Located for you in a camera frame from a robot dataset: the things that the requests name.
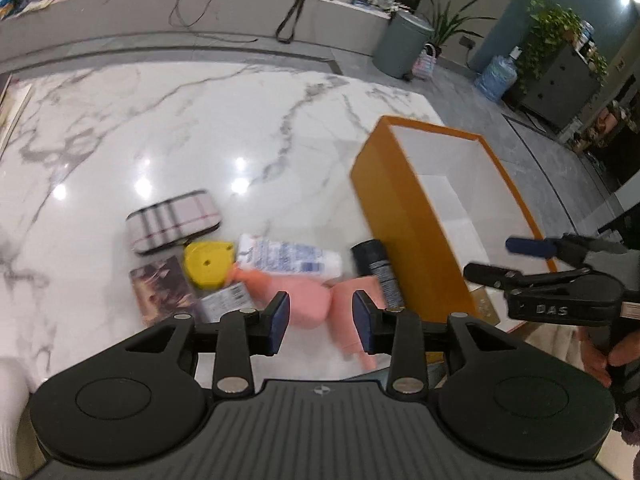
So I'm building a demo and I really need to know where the plaid zip case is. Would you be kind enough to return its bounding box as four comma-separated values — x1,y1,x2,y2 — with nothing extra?
126,190,222,256

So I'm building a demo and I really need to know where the pink foam cone piece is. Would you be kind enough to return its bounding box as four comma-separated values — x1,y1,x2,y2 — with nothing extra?
326,275,386,373

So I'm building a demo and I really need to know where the white blue tube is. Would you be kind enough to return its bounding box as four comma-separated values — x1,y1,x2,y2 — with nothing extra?
236,234,343,282

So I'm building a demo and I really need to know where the blue water jug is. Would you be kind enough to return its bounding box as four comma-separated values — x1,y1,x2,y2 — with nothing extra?
474,47,522,102

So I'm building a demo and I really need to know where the grey trash bin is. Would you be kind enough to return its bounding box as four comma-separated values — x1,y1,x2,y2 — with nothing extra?
372,11,434,79

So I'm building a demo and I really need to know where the person right hand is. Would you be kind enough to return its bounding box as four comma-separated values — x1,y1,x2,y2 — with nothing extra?
578,327,640,388

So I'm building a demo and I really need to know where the pastel woven basket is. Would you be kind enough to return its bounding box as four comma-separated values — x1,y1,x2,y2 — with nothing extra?
411,44,437,80

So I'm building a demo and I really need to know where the dark illustrated card box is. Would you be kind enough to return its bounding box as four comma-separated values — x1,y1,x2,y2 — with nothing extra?
129,256,201,326

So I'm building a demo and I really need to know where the small grey carton box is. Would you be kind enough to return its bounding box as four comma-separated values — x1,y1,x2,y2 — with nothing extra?
200,283,254,323

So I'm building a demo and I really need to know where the green leafy plant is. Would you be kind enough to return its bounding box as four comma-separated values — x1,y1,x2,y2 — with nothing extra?
515,0,585,98

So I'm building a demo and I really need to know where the black hanging cable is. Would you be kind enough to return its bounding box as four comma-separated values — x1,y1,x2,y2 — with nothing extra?
167,0,260,44

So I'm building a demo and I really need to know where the black spray can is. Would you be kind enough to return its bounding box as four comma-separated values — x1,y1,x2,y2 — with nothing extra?
350,238,406,309

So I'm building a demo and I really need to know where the orange cardboard box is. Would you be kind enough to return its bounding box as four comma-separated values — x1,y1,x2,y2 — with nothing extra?
350,116,558,322

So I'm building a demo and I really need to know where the grey cabinet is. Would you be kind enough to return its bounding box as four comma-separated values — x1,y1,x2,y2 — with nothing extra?
520,46,600,130

